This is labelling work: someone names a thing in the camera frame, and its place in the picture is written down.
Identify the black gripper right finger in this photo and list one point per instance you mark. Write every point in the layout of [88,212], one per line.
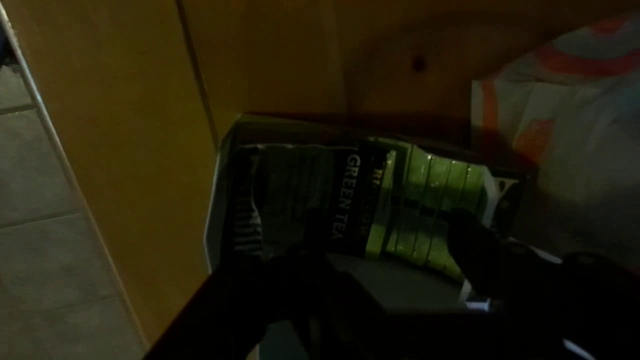
[500,260]

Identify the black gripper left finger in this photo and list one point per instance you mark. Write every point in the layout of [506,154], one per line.
[312,280]

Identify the green tea box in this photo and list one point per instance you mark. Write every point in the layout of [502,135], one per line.
[223,201]

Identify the wooden dresser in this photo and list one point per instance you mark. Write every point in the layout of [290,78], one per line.
[132,132]

